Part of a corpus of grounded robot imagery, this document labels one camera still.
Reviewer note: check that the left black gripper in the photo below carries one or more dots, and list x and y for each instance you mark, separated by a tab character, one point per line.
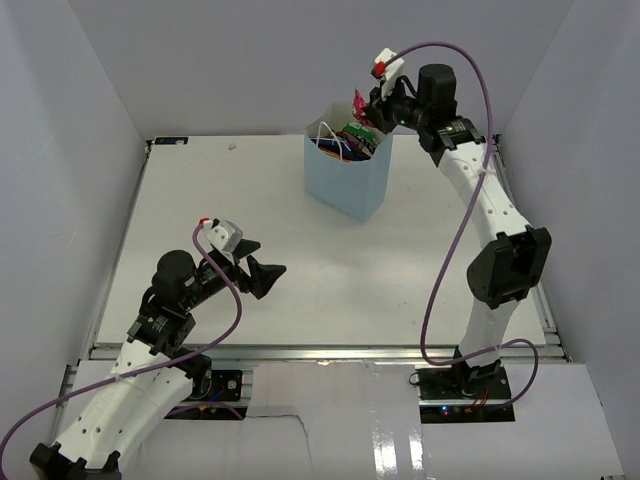
262	275

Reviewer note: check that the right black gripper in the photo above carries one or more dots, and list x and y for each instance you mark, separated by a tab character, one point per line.
378	111

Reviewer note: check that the pink candy packet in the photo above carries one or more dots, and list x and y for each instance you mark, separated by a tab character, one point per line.
359	105

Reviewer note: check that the brown M&M's packet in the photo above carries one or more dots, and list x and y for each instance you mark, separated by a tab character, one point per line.
358	144

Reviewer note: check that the blue snack bag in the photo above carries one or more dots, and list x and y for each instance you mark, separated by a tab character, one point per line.
347	147

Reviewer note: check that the orange potato chip bag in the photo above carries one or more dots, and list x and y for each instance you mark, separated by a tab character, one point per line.
338	149

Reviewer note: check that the green snack bag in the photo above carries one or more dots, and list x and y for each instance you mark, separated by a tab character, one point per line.
364	133

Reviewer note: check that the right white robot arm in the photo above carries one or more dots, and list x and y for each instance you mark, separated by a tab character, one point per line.
512	252

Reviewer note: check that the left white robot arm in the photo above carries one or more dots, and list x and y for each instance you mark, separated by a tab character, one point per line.
153	372

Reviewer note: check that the light blue paper bag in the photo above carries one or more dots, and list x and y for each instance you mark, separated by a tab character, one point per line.
355	188

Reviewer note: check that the left blue table label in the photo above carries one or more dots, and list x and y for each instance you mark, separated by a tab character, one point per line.
171	140

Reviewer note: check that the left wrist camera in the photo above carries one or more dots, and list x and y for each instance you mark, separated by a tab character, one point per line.
222	235

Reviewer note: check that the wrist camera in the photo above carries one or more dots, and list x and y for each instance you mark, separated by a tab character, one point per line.
387	68
222	235

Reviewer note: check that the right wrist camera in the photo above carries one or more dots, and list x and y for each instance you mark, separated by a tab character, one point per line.
387	68

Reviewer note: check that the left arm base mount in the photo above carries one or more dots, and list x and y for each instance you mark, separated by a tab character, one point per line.
217	385

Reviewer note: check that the aluminium front rail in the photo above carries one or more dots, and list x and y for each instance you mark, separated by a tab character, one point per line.
400	354

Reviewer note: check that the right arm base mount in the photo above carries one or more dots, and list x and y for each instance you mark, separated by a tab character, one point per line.
439	384

